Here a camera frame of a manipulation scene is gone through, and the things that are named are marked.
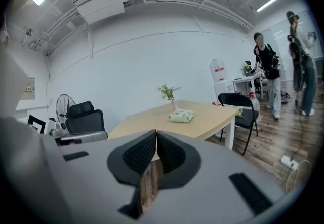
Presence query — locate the black floor fan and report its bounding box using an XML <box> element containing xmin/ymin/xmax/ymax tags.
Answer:
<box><xmin>55</xmin><ymin>93</ymin><xmax>77</xmax><ymax>134</ymax></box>

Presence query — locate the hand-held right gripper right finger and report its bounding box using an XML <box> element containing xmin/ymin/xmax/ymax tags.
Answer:
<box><xmin>151</xmin><ymin>129</ymin><xmax>287</xmax><ymax>224</ymax></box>

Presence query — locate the white cable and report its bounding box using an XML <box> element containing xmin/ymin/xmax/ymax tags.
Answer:
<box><xmin>286</xmin><ymin>159</ymin><xmax>312</xmax><ymax>194</ymax></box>

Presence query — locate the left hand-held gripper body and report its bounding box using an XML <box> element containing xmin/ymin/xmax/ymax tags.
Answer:
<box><xmin>26</xmin><ymin>114</ymin><xmax>67</xmax><ymax>146</ymax></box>

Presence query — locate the white desk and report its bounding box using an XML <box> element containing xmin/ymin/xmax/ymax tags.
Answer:
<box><xmin>232</xmin><ymin>74</ymin><xmax>264</xmax><ymax>100</ymax></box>

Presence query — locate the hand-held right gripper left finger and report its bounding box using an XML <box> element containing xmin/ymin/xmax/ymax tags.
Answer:
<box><xmin>40</xmin><ymin>129</ymin><xmax>163</xmax><ymax>224</ymax></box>

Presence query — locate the white water dispenser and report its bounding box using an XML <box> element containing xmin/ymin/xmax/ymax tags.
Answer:
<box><xmin>214</xmin><ymin>80</ymin><xmax>235</xmax><ymax>107</ymax></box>

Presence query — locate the white flower bouquet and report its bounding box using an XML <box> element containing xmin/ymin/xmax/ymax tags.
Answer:
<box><xmin>156</xmin><ymin>84</ymin><xmax>182</xmax><ymax>102</ymax></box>

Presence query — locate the white ceiling air conditioner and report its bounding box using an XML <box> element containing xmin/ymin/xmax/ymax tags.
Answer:
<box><xmin>72</xmin><ymin>0</ymin><xmax>130</xmax><ymax>25</ymax></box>

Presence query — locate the white power strip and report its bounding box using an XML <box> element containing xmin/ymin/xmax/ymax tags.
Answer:
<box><xmin>280</xmin><ymin>155</ymin><xmax>301</xmax><ymax>171</ymax></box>

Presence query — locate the black mesh office chair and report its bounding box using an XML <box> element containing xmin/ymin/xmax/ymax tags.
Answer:
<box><xmin>65</xmin><ymin>100</ymin><xmax>106</xmax><ymax>135</ymax></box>

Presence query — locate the wooden table with white legs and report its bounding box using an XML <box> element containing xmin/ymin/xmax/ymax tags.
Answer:
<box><xmin>107</xmin><ymin>99</ymin><xmax>240</xmax><ymax>151</ymax></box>

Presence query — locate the black folding chair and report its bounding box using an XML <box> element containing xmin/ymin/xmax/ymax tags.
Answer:
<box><xmin>218</xmin><ymin>92</ymin><xmax>260</xmax><ymax>156</ymax></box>

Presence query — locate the black cable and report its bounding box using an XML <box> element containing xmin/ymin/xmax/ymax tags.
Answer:
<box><xmin>289</xmin><ymin>114</ymin><xmax>305</xmax><ymax>162</ymax></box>

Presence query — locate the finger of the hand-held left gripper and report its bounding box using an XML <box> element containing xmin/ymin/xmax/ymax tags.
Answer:
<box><xmin>59</xmin><ymin>130</ymin><xmax>109</xmax><ymax>146</ymax></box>

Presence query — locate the light green cloth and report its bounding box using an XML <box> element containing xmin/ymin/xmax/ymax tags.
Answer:
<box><xmin>169</xmin><ymin>108</ymin><xmax>195</xmax><ymax>124</ymax></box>

